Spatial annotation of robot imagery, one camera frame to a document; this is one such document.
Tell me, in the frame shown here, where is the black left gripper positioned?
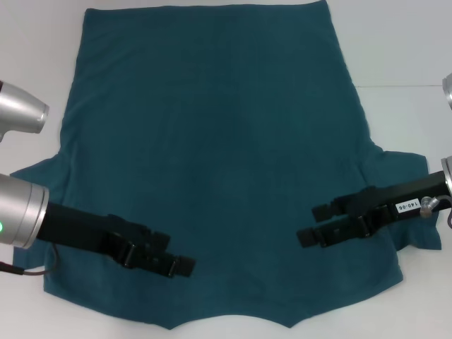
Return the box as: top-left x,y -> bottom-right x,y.
36,200 -> 196,279

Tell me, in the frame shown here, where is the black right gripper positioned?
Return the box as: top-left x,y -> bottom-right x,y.
296,171 -> 451,249

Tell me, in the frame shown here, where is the teal blue t-shirt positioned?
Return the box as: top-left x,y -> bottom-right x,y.
9,1 -> 442,321

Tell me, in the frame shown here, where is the dark red left arm cable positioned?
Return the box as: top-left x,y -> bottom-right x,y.
0,242 -> 59,277

